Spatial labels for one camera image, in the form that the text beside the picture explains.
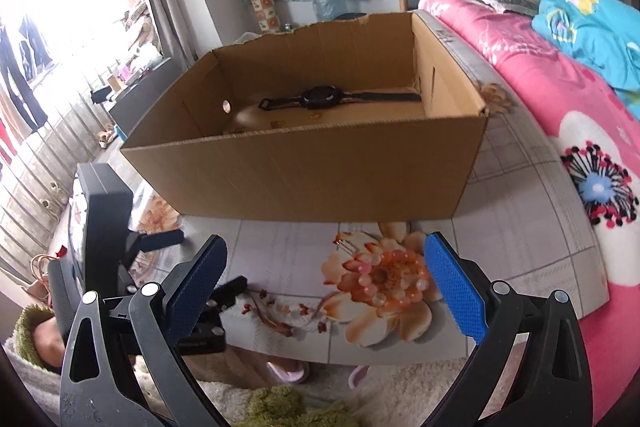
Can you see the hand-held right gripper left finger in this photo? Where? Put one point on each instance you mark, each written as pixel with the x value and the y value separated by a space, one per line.
pixel 195 292

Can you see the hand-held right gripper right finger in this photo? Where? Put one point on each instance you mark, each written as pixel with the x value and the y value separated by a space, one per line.
pixel 455 292

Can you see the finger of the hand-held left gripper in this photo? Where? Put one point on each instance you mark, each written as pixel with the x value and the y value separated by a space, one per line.
pixel 230 288
pixel 160 239

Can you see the brown cardboard box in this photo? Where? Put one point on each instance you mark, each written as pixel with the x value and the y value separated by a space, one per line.
pixel 300 177

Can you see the pink and black wristwatch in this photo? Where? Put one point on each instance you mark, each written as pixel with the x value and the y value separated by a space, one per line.
pixel 320 97

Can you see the person's left forearm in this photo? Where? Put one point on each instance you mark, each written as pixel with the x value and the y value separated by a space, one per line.
pixel 22 357

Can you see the person's left hand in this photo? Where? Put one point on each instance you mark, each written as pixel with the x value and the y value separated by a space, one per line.
pixel 47 349

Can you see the pair of tan sandals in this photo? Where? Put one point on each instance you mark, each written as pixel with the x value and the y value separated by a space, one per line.
pixel 106 139

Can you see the pink slipper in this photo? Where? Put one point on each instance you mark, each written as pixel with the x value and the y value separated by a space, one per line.
pixel 287 372
pixel 357 377

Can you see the floral plaid tablecloth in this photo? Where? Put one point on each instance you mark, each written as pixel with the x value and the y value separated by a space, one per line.
pixel 515 207

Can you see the small gold spring clip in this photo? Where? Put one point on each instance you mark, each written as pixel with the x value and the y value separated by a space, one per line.
pixel 346 245

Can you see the dark low cabinet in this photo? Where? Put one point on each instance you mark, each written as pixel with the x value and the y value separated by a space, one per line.
pixel 145 97

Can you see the hanging dark clothes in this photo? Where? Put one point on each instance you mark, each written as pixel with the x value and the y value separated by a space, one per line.
pixel 25 67

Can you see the pink floral blanket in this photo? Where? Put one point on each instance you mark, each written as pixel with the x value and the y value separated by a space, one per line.
pixel 530 72

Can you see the blue patterned quilt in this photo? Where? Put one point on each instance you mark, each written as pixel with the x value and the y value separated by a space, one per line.
pixel 585 37

